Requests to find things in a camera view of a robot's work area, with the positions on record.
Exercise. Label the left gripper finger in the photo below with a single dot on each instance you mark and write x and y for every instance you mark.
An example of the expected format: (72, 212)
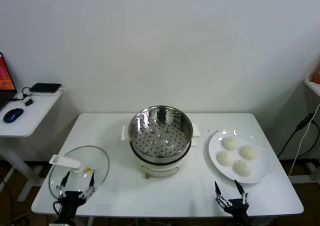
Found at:
(92, 179)
(65, 179)

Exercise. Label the perforated steel steamer basket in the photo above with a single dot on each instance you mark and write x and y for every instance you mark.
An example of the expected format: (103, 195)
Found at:
(160, 138)

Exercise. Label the flat black box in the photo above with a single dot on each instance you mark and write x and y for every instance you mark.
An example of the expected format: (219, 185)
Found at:
(45, 87)

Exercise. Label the white side desk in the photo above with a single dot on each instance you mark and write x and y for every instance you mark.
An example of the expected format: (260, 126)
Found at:
(25, 122)

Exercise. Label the white steamed baozi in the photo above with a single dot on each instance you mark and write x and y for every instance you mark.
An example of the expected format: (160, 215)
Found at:
(230, 143)
(225, 158)
(248, 152)
(241, 168)

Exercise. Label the black laptop with red screen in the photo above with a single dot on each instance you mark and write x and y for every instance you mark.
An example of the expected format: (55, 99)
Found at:
(5, 81)

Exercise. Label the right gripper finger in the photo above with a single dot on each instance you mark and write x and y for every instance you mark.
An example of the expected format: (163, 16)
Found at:
(218, 189)
(239, 187)

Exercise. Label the white round plate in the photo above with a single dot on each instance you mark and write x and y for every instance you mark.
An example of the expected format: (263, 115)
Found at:
(260, 168)

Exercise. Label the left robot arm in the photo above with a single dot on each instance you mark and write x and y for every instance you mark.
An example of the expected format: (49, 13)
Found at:
(66, 219)

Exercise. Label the blue computer mouse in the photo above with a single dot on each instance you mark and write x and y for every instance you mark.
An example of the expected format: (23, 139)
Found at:
(13, 115)

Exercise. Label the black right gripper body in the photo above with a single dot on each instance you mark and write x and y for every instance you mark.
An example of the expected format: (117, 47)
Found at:
(238, 208)

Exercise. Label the white electric cooker pot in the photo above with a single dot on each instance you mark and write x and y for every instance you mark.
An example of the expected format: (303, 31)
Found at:
(160, 169)

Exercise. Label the orange object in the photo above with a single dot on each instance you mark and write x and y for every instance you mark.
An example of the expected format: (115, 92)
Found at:
(316, 74)

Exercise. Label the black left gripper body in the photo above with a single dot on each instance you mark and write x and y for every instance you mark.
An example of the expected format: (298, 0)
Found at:
(71, 197)

